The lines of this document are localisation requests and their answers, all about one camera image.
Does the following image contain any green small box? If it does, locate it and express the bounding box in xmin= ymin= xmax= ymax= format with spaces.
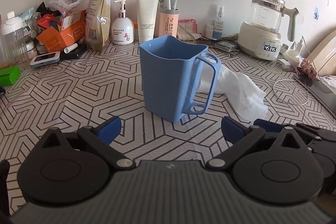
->
xmin=0 ymin=66 xmax=21 ymax=86

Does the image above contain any white cream tube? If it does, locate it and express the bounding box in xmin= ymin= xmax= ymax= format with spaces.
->
xmin=137 ymin=0 xmax=159 ymax=44

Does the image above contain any clear white-lid bottle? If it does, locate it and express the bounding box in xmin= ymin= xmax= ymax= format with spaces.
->
xmin=1 ymin=11 xmax=29 ymax=71

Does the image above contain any small white pill bottle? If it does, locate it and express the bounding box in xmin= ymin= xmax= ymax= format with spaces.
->
xmin=205 ymin=24 xmax=214 ymax=39

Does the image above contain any glass electric kettle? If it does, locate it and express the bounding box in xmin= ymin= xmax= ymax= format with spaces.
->
xmin=238 ymin=0 xmax=299 ymax=61

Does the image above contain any small white spray bottle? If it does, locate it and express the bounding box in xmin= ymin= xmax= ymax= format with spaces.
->
xmin=213 ymin=6 xmax=224 ymax=40

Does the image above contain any beige round cushion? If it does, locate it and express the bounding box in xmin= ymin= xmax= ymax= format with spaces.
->
xmin=307 ymin=31 xmax=336 ymax=76

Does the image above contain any black flat case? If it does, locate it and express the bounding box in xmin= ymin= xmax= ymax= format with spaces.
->
xmin=60 ymin=43 xmax=88 ymax=61

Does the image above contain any small clear plastic box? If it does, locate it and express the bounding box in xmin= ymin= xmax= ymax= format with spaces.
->
xmin=214 ymin=40 xmax=238 ymax=52

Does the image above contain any pink toothbrush holder cup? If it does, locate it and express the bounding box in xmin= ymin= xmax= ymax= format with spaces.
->
xmin=158 ymin=9 xmax=179 ymax=38

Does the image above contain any black tablet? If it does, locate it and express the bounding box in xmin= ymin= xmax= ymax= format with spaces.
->
xmin=292 ymin=75 xmax=336 ymax=118

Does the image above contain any white pink-edged cloth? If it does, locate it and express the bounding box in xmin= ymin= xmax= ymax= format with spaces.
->
xmin=177 ymin=19 xmax=202 ymax=42

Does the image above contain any white pump lotion bottle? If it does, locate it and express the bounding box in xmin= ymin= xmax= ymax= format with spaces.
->
xmin=111 ymin=0 xmax=134 ymax=46

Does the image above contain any beige powder bag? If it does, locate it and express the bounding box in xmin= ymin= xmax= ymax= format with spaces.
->
xmin=85 ymin=0 xmax=111 ymax=51

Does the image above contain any white small tube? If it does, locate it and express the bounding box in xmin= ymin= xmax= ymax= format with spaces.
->
xmin=63 ymin=43 xmax=78 ymax=54

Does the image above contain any white paper towel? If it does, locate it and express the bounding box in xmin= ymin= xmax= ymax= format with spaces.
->
xmin=214 ymin=65 xmax=268 ymax=122

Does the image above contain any pink crochet flower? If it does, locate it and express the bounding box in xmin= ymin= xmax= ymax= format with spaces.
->
xmin=299 ymin=59 xmax=318 ymax=79

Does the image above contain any orange cardboard box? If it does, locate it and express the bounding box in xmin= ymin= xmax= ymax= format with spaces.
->
xmin=37 ymin=10 xmax=86 ymax=52

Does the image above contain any grey white small device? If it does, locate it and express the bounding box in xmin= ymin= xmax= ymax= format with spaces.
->
xmin=30 ymin=51 xmax=60 ymax=68

